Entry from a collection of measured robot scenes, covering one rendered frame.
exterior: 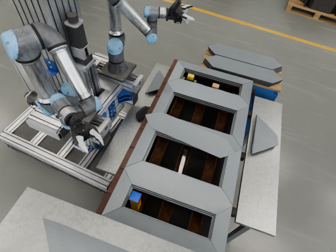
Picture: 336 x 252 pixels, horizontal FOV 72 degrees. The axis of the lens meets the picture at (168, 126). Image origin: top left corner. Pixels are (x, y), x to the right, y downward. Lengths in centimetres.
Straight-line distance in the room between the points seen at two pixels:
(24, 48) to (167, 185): 108
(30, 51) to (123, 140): 99
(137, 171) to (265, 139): 105
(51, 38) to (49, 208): 83
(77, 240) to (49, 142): 152
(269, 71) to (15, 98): 296
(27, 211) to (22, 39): 82
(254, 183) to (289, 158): 130
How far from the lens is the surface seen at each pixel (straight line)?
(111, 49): 179
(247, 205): 176
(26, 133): 280
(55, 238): 132
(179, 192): 156
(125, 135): 195
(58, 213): 137
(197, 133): 179
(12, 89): 362
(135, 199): 149
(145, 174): 159
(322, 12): 589
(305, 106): 375
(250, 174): 186
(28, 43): 123
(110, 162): 184
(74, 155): 248
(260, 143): 199
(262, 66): 256
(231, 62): 248
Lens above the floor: 230
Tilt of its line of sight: 54 degrees down
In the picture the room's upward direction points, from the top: 8 degrees clockwise
